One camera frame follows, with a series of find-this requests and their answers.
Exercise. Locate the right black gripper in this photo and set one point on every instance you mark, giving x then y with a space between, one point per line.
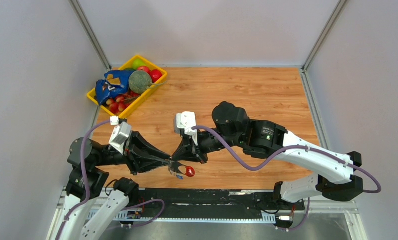
185 152

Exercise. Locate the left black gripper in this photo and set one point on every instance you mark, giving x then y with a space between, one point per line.
138 145

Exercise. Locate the metal key holder red handle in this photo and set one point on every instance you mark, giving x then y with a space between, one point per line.
186 171

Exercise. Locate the key with blue tag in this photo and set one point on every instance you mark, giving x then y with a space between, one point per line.
180 177

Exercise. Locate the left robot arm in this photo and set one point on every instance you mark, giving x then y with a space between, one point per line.
86 182

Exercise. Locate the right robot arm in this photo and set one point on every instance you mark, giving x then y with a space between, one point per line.
332 174

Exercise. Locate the bunch of red cherries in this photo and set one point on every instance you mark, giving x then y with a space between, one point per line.
121 102

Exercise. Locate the green melon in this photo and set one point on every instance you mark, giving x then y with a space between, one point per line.
139 81

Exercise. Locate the blue snack bag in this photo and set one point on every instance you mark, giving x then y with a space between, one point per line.
116 82

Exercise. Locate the yellow plastic bin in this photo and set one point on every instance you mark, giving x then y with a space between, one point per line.
91 95

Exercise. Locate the red tomato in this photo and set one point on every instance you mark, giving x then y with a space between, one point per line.
155 75

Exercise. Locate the red apple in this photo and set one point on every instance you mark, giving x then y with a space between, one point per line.
144 68

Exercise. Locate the green apple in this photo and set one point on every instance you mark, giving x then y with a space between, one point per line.
137 63

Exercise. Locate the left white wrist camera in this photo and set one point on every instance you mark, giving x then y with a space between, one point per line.
120 137

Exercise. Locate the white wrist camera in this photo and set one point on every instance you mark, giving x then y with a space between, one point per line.
186 121
120 137

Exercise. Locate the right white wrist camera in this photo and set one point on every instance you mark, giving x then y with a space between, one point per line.
186 121

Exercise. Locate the left frame post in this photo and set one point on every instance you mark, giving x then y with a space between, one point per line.
79 12

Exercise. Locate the frame post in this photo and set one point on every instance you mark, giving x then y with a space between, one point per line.
336 13
79 12

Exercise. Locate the right frame post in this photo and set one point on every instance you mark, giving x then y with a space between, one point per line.
336 13

